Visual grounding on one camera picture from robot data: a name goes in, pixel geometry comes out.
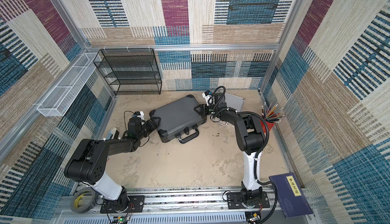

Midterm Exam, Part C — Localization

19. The dark grey poker case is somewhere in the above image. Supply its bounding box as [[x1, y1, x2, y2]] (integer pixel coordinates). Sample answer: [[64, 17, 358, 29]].
[[149, 95, 207, 144]]

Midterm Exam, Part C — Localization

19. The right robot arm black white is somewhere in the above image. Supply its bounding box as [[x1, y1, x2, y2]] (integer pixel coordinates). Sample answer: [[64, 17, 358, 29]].
[[196, 86, 269, 207]]

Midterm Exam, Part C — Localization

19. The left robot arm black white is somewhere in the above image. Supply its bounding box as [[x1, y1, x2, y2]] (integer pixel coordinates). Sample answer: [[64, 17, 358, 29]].
[[64, 117, 161, 212]]

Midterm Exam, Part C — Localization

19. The silver aluminium poker case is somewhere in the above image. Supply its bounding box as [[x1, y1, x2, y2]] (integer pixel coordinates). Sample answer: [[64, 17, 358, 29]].
[[210, 92, 245, 126]]

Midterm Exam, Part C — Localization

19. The bundle of coloured pencils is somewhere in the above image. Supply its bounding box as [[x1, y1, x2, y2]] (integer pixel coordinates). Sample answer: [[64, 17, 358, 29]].
[[262, 102, 285, 123]]

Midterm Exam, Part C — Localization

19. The black mesh shelf rack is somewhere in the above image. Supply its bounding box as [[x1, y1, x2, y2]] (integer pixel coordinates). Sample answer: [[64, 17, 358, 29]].
[[93, 48, 162, 96]]

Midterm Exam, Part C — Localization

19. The grey tape roll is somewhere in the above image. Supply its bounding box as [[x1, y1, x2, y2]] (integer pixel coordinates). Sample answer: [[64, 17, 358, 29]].
[[70, 187, 96, 214]]

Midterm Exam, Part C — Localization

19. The dark blue book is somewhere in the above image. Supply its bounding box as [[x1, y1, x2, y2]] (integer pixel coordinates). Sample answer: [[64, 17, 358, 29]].
[[269, 173, 313, 219]]

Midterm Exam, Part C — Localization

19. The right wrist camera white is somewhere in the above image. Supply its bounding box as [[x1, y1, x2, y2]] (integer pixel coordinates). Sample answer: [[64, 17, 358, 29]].
[[202, 90, 214, 106]]

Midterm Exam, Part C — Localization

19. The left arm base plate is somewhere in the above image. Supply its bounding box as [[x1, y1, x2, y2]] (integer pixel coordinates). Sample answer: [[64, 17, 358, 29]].
[[100, 196, 145, 214]]

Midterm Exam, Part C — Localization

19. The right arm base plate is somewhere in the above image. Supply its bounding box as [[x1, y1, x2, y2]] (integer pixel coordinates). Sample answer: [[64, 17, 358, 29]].
[[224, 191, 270, 209]]

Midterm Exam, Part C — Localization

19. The white mesh wall basket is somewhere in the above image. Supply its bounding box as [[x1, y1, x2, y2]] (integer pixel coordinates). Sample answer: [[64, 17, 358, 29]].
[[37, 53, 97, 117]]

